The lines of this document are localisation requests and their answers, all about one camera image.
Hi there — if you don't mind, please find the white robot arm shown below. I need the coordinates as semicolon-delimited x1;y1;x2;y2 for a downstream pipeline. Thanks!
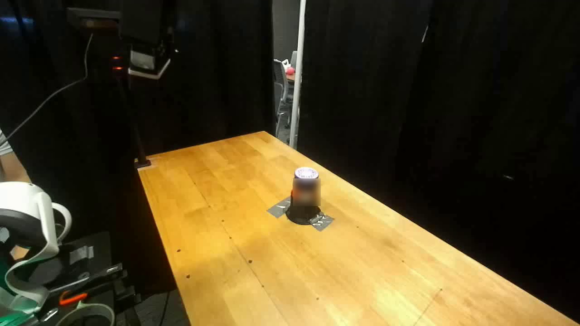
0;181;73;306

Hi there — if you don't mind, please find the dark bottle with purple lid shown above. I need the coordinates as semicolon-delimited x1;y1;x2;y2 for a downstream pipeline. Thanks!
287;166;319;224

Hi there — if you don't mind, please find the white vertical pole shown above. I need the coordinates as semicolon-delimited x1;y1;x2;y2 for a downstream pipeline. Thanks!
290;0;308;148

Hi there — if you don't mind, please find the roll of tape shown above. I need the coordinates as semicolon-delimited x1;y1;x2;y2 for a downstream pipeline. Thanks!
56;302;116;326

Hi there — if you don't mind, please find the grey duct tape patch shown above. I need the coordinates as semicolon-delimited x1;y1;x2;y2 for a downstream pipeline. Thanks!
269;197;334;231

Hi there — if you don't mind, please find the white cable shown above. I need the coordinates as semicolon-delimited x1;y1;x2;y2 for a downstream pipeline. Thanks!
4;32;96;141

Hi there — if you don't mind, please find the black camera tripod stand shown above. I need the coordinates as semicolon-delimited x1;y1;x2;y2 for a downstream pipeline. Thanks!
66;0;176;168

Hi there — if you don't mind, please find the orange handled clamp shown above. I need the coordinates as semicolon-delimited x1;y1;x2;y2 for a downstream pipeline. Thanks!
58;291;89;306

